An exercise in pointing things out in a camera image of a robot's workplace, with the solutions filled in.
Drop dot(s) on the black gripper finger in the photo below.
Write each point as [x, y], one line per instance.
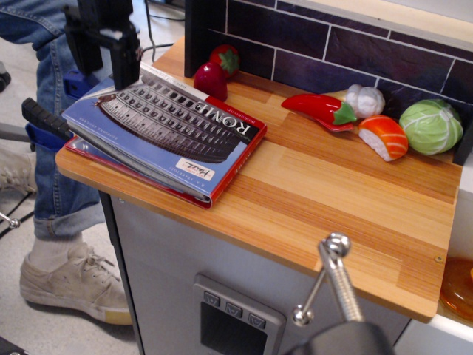
[126, 57]
[85, 49]

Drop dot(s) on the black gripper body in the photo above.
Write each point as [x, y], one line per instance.
[105, 23]

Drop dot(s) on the Rome travel book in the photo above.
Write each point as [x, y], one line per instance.
[188, 143]

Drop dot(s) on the dark red toy fruit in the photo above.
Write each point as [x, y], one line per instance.
[210, 79]

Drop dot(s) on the red toy strawberry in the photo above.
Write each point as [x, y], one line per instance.
[227, 57]

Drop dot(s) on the white sneaker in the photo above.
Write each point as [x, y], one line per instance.
[85, 282]
[18, 171]

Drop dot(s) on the small metal knob left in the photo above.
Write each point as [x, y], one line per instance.
[13, 223]

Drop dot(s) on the red toy chili pepper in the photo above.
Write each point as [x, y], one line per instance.
[332, 113]

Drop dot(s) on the white toy garlic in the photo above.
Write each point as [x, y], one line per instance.
[365, 101]

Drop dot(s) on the grey toy oven cabinet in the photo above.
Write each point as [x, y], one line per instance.
[193, 293]

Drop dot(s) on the salmon sushi toy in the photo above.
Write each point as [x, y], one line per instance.
[385, 136]

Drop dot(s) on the green toy cabbage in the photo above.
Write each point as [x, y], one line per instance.
[431, 126]

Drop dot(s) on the orange glass dish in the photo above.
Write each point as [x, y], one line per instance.
[456, 289]

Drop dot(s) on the black vertical post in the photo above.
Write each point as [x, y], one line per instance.
[204, 25]

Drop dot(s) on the blue clamp with black handle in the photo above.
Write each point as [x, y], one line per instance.
[49, 131]

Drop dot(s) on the metal clamp screw handle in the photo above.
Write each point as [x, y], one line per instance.
[332, 250]

